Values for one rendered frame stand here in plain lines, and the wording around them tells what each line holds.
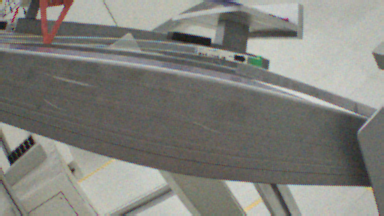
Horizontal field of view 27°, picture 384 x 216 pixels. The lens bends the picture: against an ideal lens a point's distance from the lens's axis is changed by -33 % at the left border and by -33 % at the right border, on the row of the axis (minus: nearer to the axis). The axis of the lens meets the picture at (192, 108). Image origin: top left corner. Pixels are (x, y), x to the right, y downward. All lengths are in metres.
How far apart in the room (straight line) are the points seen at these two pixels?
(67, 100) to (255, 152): 0.13
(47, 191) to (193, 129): 1.49
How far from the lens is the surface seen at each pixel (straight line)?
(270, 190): 1.47
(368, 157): 0.72
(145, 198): 2.92
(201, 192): 1.63
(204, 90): 0.71
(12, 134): 5.74
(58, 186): 2.18
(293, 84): 1.14
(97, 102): 0.70
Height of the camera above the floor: 0.97
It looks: 10 degrees down
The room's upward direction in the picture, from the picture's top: 32 degrees counter-clockwise
